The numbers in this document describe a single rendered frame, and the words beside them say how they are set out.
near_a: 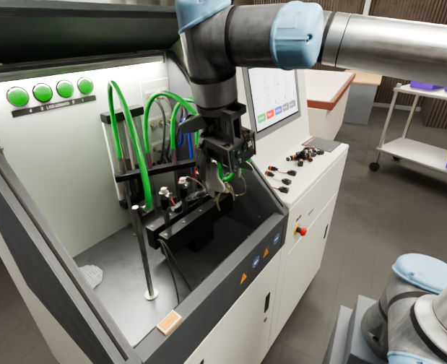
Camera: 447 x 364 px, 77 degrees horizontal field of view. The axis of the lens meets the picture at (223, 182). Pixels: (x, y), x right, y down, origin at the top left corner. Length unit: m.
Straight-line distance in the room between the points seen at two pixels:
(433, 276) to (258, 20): 0.55
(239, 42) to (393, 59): 0.22
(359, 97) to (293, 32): 5.02
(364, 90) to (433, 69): 4.86
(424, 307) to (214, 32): 0.52
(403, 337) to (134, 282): 0.72
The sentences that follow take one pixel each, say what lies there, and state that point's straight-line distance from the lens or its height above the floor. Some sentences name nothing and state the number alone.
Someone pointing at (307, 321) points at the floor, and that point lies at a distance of 1.92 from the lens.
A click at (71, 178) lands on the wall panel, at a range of 1.01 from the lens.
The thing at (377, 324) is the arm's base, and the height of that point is 0.96.
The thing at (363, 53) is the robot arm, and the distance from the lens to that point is 0.49.
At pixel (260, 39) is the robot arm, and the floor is 1.53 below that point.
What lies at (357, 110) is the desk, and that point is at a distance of 5.42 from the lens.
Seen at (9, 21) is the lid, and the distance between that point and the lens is 0.76.
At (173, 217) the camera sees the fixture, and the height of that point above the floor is 0.98.
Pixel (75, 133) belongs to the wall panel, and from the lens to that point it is 0.98.
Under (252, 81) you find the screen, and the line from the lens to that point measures 1.19.
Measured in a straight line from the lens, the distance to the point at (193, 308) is 0.74.
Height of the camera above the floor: 1.55
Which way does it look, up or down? 30 degrees down
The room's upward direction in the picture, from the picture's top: straight up
